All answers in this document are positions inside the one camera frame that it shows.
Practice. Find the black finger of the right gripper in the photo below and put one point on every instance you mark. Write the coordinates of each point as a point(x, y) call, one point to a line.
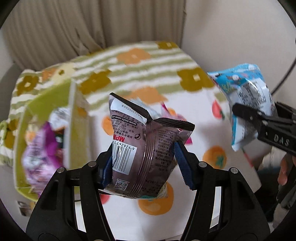
point(247, 113)

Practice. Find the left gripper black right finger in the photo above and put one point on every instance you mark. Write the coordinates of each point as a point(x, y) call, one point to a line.
point(225, 207)

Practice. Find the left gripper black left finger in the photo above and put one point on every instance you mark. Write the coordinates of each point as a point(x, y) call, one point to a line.
point(70, 206)

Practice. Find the blue white snack packet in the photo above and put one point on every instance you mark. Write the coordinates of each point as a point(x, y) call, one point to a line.
point(244, 84)

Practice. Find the purple snack packet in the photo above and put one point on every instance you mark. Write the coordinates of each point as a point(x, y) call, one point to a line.
point(40, 160)

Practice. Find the brown maroon snack packet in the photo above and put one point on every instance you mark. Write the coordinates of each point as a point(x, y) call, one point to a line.
point(142, 150)

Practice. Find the person's right hand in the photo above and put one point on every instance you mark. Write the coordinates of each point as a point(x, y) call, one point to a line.
point(283, 174)

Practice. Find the white persimmon print cloth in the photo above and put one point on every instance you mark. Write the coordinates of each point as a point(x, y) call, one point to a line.
point(165, 218)

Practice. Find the pink magenta snack packet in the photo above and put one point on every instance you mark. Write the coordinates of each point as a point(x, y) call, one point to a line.
point(171, 113)

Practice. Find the green striped flower blanket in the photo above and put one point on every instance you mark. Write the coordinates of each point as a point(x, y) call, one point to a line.
point(148, 71)

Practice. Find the green cardboard storage box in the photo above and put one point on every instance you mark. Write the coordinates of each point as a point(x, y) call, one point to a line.
point(54, 131)

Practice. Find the beige curtain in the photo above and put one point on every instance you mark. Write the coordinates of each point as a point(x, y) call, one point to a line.
point(39, 34)

